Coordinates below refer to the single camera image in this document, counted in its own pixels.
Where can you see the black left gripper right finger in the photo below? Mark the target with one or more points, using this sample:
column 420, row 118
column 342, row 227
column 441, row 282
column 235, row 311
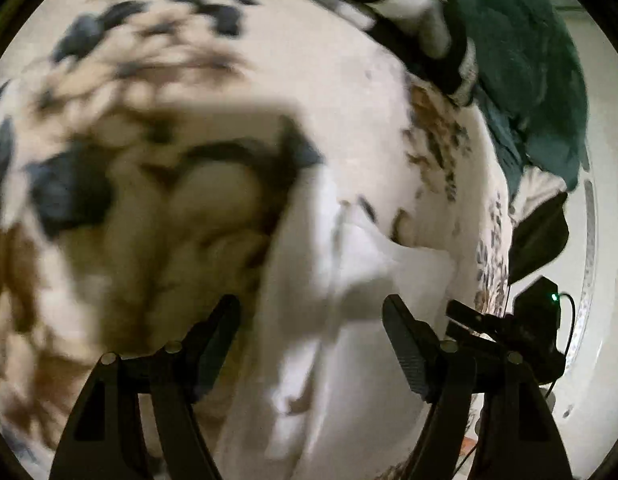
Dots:
column 433, row 368

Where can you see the white bed headboard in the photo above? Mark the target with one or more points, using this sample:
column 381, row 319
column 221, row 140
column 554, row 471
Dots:
column 586, row 407

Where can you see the white t-shirt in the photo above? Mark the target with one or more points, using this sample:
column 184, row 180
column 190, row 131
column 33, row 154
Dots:
column 321, row 394

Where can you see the black grey striped folded garment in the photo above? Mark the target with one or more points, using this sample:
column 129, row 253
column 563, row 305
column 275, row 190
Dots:
column 430, row 40

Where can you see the dark green plush blanket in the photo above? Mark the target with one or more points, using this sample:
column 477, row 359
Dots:
column 530, row 87

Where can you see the white crumpled cloth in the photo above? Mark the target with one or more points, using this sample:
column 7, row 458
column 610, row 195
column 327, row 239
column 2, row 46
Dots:
column 535, row 188

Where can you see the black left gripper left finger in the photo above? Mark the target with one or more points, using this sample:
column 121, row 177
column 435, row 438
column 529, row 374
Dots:
column 193, row 364

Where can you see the floral bed cover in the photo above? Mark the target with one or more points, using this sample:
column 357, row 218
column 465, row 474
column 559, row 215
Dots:
column 148, row 149

